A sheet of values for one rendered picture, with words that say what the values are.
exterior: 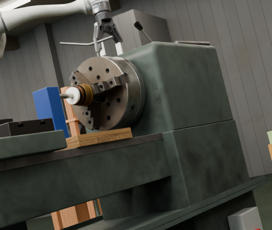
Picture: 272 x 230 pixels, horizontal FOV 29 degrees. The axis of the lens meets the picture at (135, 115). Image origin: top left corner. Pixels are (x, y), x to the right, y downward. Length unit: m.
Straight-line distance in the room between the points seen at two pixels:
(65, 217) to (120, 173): 6.34
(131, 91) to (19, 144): 0.72
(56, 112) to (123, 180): 0.35
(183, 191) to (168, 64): 0.55
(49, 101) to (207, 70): 0.93
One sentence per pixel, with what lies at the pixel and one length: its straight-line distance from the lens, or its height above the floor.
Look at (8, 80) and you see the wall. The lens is 12.11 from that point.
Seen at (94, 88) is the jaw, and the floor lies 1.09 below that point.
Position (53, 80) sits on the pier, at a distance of 11.05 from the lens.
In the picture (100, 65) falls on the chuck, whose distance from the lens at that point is 2.16.
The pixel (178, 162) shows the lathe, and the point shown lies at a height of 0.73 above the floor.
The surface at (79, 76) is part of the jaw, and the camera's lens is 2.20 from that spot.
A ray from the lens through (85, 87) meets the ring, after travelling 2.08.
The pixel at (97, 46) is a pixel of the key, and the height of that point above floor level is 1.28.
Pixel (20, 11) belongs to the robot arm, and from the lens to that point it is 2.56.
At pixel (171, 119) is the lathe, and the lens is 2.17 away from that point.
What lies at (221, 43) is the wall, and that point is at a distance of 9.62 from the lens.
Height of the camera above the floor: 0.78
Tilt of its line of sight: 5 degrees up
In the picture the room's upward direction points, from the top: 13 degrees counter-clockwise
